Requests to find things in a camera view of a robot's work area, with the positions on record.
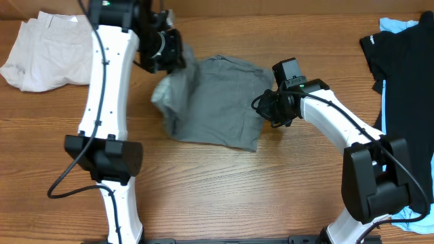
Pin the folded beige shorts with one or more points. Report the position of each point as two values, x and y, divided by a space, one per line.
50 51

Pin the light blue t-shirt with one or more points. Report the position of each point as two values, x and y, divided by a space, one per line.
424 226

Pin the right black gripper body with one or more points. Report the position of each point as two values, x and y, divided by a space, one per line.
266 108

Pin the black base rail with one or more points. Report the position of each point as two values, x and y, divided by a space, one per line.
230 241

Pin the black t-shirt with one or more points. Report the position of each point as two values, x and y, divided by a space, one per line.
402 67

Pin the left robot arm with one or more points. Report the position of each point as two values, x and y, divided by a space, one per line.
124 34

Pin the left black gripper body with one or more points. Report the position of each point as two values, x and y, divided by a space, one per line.
158 52

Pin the grey shorts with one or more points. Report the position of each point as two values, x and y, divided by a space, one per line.
209 101

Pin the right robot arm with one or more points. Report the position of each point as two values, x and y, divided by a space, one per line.
375 181

